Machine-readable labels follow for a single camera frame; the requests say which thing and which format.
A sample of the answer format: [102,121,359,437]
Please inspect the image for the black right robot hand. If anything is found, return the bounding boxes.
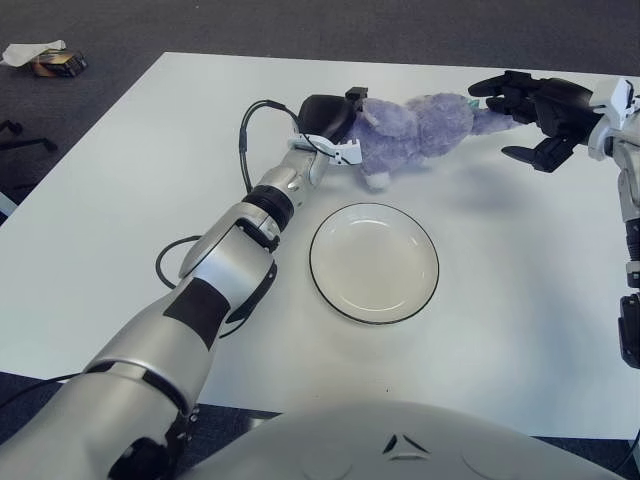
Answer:
[468,70,602,174]

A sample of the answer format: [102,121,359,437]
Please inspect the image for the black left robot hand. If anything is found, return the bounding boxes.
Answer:
[297,87,371,145]

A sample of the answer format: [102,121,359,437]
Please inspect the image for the purple plush bear doll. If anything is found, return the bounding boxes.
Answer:
[349,92,531,192]

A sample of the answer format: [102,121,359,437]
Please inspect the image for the white plate with black rim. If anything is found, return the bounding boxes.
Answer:
[309,202,441,327]

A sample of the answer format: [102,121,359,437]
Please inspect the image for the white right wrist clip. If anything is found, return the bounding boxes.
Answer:
[588,77,640,121]

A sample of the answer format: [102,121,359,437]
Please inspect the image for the dark cardboard box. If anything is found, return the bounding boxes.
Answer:
[29,48,89,79]

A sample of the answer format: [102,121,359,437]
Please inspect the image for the black office chair base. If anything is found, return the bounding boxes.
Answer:
[0,118,59,194]

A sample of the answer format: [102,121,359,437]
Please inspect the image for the crumpled white paper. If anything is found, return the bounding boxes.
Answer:
[0,38,67,67]

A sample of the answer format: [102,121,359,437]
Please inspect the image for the grey robot torso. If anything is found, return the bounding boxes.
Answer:
[174,399,621,480]

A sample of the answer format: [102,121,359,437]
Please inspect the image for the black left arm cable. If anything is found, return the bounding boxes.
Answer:
[0,99,306,416]

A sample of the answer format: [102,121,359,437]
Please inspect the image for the metal table bracket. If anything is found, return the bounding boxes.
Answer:
[174,402,201,451]

